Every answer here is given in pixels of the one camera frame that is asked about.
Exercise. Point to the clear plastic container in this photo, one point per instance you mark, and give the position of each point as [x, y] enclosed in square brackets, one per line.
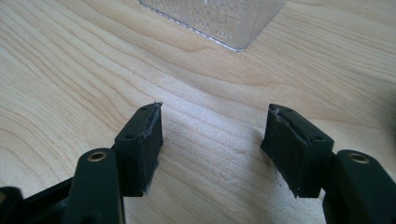
[218, 18]

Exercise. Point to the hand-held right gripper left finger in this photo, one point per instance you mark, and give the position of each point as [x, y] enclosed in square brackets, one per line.
[140, 155]

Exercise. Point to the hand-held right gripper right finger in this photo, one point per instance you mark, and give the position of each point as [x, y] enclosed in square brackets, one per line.
[295, 155]

